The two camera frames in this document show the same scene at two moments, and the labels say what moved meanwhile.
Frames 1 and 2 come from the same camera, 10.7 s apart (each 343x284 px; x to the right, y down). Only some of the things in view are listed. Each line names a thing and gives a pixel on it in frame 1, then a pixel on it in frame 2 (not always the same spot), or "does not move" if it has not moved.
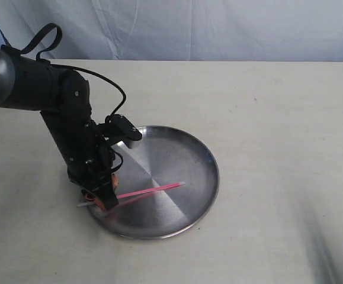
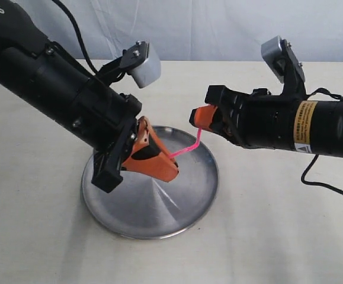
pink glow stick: (138, 192) -> (191, 148)
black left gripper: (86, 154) -> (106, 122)
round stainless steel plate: (164, 155) does not move
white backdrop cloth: (245, 31) does not move
